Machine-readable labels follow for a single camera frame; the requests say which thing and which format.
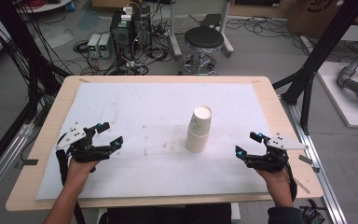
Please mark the person's right hand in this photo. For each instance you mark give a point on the person's right hand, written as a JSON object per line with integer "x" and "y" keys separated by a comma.
{"x": 278, "y": 185}

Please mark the person's left hand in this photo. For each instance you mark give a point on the person's left hand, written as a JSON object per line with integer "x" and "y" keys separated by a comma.
{"x": 77, "y": 172}

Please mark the black tape strip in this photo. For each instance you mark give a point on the black tape strip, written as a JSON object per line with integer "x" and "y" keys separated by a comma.
{"x": 31, "y": 162}

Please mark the white round table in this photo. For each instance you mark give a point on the white round table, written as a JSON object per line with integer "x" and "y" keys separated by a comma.
{"x": 43, "y": 5}

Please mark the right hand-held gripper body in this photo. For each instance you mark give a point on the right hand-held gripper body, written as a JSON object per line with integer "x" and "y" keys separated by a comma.
{"x": 272, "y": 160}

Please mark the grey bench power supply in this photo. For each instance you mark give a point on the grey bench power supply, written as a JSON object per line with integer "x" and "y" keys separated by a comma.
{"x": 105, "y": 45}
{"x": 93, "y": 45}

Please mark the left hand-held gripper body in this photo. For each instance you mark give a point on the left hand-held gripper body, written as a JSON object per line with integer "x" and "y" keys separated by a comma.
{"x": 84, "y": 151}

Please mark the person's lap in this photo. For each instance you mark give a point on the person's lap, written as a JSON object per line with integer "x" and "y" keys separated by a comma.
{"x": 167, "y": 214}

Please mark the black frame post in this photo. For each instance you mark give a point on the black frame post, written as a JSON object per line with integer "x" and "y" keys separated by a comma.
{"x": 326, "y": 43}
{"x": 21, "y": 40}

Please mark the white table sheet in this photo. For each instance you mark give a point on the white table sheet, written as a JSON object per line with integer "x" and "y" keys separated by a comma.
{"x": 155, "y": 168}

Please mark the white platform board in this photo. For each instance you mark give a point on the white platform board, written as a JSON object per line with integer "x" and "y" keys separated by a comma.
{"x": 341, "y": 99}

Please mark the aluminium rail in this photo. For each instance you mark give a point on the aluminium rail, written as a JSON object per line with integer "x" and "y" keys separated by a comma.
{"x": 3, "y": 165}
{"x": 315, "y": 161}

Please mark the grey tape strip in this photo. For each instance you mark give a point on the grey tape strip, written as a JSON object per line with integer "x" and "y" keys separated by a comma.
{"x": 307, "y": 161}

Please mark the stack of white paper cups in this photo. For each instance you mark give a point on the stack of white paper cups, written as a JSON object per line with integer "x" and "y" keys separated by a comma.
{"x": 199, "y": 130}

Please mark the small electronic device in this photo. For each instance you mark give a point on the small electronic device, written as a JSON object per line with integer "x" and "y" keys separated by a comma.
{"x": 312, "y": 215}

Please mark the cardboard box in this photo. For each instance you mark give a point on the cardboard box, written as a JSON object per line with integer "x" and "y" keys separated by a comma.
{"x": 310, "y": 15}

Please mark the black computer tower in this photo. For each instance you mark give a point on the black computer tower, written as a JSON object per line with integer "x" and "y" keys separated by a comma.
{"x": 130, "y": 34}

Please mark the black round stool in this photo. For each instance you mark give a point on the black round stool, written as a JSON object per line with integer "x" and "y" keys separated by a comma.
{"x": 203, "y": 39}

